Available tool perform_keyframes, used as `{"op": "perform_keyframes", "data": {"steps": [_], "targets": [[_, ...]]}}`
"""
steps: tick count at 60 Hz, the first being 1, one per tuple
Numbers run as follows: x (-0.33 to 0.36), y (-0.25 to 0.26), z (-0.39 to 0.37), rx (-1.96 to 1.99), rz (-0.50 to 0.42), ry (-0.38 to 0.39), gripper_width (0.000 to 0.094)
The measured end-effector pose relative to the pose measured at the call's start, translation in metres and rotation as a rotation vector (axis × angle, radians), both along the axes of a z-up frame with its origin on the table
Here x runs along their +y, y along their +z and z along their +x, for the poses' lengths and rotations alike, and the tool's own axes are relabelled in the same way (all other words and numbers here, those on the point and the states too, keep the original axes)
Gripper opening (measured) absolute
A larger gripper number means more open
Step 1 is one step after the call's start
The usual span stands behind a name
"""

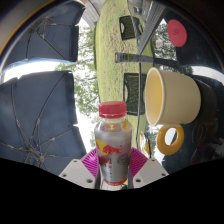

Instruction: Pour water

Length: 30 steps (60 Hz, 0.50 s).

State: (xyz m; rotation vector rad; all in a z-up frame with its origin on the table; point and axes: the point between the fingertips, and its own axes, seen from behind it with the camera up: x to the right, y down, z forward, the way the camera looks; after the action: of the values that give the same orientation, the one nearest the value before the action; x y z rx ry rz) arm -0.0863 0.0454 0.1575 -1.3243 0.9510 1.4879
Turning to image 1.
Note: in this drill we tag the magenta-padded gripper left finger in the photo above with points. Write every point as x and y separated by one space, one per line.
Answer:
88 163

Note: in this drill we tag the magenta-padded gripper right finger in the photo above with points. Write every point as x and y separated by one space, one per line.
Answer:
140 163

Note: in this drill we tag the red-capped drink bottle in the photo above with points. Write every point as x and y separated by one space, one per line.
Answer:
113 146

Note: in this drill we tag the large navy patio umbrella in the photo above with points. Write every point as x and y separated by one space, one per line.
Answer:
36 120

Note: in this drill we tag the black wicker glass-top table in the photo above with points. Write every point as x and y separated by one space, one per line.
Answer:
203 60

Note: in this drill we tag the navy umbrella with light-blue edge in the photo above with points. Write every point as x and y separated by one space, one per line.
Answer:
53 33

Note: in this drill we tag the flat round red coaster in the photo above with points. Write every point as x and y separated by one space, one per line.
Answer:
177 32

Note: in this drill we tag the grey upright post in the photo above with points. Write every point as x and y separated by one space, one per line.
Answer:
133 57

